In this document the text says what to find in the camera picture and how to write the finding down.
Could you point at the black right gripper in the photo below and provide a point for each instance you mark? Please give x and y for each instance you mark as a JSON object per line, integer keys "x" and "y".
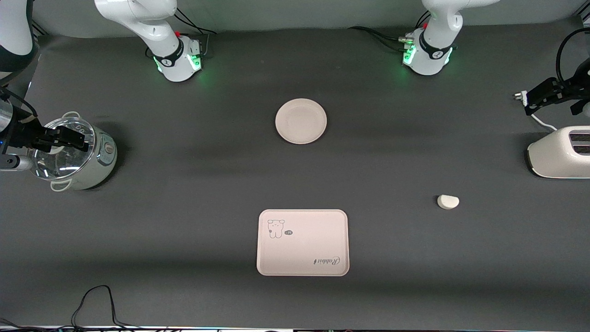
{"x": 24, "y": 135}

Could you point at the pale green electric pot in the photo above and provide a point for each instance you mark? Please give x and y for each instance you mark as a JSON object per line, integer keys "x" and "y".
{"x": 99, "y": 166}

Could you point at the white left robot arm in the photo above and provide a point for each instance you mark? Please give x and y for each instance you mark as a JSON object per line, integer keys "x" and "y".
{"x": 431, "y": 50}

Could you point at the glass pot lid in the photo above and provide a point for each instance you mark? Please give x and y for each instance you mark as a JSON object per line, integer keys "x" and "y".
{"x": 64, "y": 161}

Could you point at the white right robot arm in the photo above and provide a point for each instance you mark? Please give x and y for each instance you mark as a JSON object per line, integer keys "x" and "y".
{"x": 161, "y": 37}

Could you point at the white toaster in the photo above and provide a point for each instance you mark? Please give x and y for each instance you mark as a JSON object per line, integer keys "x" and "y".
{"x": 557, "y": 154}

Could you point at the aluminium frame rail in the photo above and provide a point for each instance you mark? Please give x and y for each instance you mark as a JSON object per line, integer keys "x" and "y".
{"x": 40, "y": 30}
{"x": 585, "y": 18}

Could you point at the white steamed bun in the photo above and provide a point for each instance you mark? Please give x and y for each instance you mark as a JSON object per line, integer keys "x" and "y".
{"x": 447, "y": 201}

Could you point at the round beige plate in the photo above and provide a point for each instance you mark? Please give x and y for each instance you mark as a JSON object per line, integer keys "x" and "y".
{"x": 301, "y": 121}

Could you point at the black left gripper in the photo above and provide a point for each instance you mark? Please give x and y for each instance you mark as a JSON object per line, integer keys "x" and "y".
{"x": 565, "y": 89}

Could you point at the beige rectangular rabbit tray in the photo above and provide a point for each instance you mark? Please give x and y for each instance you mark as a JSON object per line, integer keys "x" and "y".
{"x": 303, "y": 249}

